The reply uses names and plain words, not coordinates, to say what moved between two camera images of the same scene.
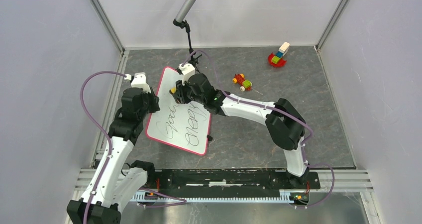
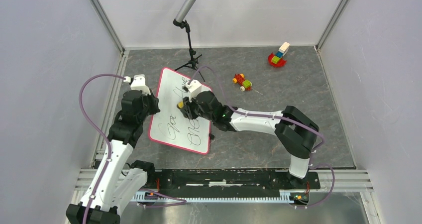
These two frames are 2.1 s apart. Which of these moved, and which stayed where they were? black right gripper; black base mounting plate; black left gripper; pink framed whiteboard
Moved: black right gripper
Stayed: black left gripper; pink framed whiteboard; black base mounting plate
